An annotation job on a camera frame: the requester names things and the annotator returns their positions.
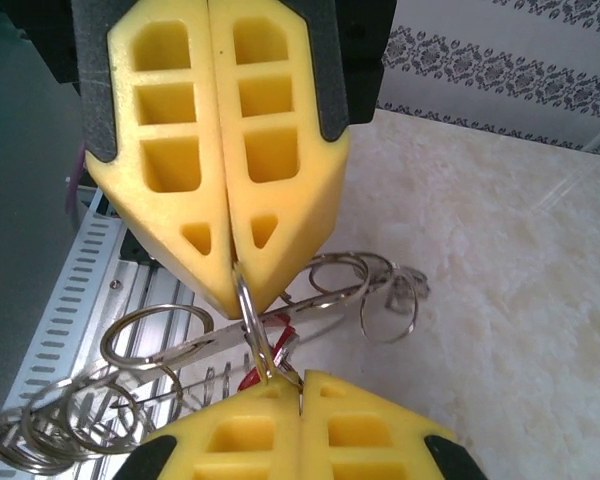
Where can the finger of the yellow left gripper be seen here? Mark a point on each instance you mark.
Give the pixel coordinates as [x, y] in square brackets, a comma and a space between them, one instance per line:
[125, 120]
[310, 190]

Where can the red key tag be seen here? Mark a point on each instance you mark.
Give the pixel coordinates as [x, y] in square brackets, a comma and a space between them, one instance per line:
[286, 336]

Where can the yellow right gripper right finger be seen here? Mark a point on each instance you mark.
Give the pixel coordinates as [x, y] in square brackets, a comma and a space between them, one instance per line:
[315, 440]

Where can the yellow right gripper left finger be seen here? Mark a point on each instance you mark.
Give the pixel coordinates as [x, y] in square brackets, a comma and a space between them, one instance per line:
[285, 440]

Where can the aluminium extrusion rail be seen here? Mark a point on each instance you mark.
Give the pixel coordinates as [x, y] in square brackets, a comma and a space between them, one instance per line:
[145, 290]

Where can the long flat silver metal bar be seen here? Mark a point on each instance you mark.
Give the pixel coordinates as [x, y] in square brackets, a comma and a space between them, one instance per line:
[310, 312]

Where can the grey flat panel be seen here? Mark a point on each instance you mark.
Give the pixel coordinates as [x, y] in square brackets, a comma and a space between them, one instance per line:
[25, 200]

